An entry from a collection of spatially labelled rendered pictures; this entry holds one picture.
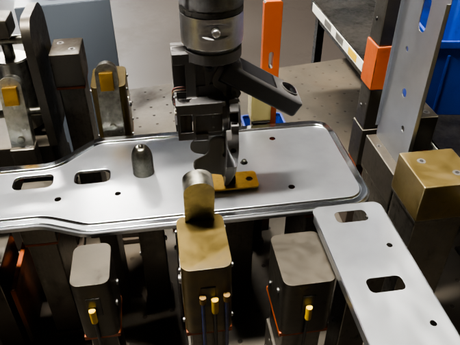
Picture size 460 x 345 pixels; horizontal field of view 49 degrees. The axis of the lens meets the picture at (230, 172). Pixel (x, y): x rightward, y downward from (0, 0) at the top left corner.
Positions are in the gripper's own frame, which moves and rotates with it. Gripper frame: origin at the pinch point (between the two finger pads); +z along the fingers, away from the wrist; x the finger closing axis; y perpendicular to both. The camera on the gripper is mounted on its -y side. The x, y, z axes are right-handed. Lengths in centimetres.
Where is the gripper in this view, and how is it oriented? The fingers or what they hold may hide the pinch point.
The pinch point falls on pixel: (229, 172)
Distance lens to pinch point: 73.0
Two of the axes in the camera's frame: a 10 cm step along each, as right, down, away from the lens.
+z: 0.0, 7.9, 6.1
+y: -9.9, 1.0, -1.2
